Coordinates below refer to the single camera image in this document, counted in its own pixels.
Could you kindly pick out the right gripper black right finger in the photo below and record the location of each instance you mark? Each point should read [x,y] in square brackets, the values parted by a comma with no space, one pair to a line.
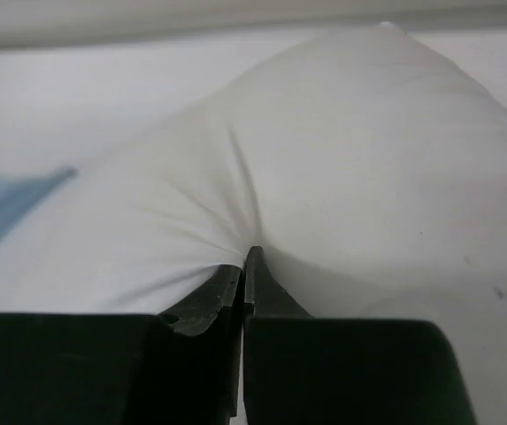
[299,369]

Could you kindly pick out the white pillow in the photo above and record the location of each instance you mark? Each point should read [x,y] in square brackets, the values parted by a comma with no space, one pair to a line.
[372,168]

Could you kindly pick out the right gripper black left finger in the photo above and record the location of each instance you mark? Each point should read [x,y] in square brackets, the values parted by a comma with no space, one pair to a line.
[177,367]

